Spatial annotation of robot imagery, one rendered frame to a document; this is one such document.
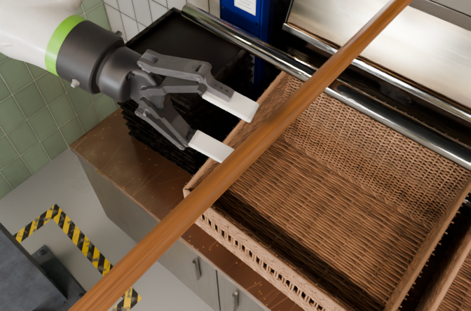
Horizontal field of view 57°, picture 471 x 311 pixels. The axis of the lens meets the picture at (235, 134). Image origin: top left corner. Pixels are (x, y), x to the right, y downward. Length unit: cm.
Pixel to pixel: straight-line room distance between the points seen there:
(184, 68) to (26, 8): 23
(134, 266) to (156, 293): 127
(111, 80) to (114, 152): 79
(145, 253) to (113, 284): 5
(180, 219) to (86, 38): 28
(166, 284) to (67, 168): 74
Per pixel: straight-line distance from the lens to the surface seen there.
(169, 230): 52
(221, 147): 68
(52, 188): 211
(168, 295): 177
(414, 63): 109
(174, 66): 56
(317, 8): 115
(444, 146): 69
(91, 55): 62
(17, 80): 187
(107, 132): 145
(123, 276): 51
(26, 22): 66
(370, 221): 126
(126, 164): 136
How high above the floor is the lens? 167
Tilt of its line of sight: 52 degrees down
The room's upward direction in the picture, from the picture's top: straight up
